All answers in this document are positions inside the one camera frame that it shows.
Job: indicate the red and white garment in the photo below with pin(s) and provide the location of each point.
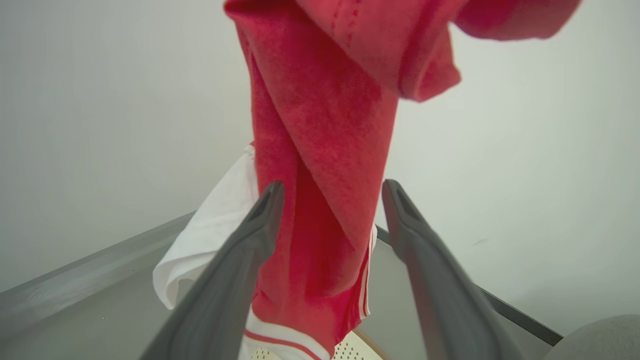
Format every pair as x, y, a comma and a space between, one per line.
325, 125

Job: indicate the cream perforated laundry basket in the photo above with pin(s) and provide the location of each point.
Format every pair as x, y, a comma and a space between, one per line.
352, 350

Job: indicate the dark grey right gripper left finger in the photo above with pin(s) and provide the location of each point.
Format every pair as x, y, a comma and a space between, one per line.
220, 300

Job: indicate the grey metal panel frame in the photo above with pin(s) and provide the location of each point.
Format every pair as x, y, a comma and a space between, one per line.
75, 280

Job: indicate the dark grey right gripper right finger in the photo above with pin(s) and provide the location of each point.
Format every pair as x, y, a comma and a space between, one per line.
445, 300

